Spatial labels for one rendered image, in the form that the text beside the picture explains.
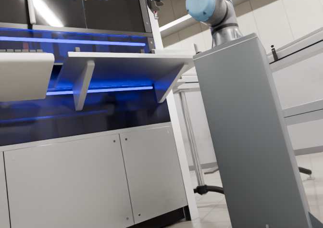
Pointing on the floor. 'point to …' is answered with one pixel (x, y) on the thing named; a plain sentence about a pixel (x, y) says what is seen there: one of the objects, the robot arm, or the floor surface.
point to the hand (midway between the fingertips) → (154, 10)
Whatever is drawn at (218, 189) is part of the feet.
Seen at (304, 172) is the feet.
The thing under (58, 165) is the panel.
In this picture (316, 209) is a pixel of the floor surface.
